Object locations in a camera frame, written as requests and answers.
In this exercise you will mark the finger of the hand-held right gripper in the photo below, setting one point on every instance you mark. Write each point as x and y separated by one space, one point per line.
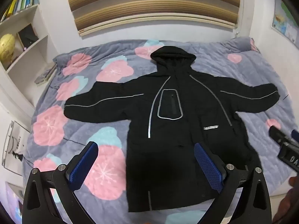
296 135
278 134

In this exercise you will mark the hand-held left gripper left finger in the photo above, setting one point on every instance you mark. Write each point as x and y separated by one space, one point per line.
81 165

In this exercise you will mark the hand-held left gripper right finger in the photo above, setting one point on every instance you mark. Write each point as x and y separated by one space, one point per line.
208 165

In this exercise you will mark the black hooded jacket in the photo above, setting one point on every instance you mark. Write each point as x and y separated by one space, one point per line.
186 98

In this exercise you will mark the person's right forearm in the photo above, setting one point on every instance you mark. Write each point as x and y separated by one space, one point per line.
286 208

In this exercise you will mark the person's right hand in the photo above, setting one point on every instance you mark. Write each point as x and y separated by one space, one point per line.
293 181

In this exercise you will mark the grey pink floral blanket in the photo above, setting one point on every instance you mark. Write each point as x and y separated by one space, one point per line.
233 58

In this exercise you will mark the stack of books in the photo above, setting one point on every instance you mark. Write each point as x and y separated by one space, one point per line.
45 75

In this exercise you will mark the white bookshelf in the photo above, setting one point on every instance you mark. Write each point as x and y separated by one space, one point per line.
35 49

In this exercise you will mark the black framed board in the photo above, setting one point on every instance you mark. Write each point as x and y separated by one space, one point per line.
28 36

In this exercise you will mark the yellow globe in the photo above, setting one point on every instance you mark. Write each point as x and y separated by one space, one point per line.
7 46

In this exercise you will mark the tan striped window blind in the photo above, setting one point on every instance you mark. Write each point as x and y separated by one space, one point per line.
151 4

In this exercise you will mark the white wall poster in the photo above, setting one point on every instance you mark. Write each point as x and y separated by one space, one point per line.
16 144

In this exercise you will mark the purple wall picture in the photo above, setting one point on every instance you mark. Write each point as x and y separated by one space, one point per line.
14 200

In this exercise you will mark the wall map poster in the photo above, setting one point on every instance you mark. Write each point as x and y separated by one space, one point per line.
283 21

